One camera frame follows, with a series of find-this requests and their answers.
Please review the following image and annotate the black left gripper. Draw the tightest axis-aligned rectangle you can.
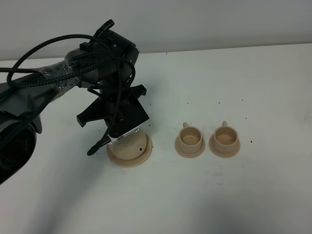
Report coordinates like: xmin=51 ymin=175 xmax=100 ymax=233
xmin=77 ymin=85 xmax=149 ymax=133

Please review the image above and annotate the beige teapot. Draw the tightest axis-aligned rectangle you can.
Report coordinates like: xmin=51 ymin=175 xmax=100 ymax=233
xmin=108 ymin=130 xmax=147 ymax=160

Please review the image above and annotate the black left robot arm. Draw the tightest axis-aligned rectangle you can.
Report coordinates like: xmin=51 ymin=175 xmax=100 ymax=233
xmin=0 ymin=20 xmax=152 ymax=182

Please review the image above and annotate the beige teapot saucer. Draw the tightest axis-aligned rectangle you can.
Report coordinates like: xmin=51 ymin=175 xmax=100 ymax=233
xmin=107 ymin=135 xmax=152 ymax=168

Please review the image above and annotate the beige left teacup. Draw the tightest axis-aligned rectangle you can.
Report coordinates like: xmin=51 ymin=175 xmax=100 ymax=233
xmin=178 ymin=122 xmax=203 ymax=145

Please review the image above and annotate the beige teacup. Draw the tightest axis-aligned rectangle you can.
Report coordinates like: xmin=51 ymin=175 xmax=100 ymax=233
xmin=178 ymin=122 xmax=203 ymax=145
xmin=213 ymin=121 xmax=238 ymax=145

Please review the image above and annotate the beige right cup saucer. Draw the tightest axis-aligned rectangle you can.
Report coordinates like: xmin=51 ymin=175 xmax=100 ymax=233
xmin=209 ymin=136 xmax=241 ymax=158

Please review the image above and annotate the beige right teacup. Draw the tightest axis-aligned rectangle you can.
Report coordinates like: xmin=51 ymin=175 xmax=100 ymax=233
xmin=213 ymin=121 xmax=238 ymax=145

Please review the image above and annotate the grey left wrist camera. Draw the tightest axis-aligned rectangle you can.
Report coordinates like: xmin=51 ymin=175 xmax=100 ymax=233
xmin=106 ymin=122 xmax=145 ymax=145

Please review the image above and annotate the black braided cable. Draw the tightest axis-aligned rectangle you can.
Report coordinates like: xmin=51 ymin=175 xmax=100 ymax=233
xmin=6 ymin=19 xmax=137 ymax=156

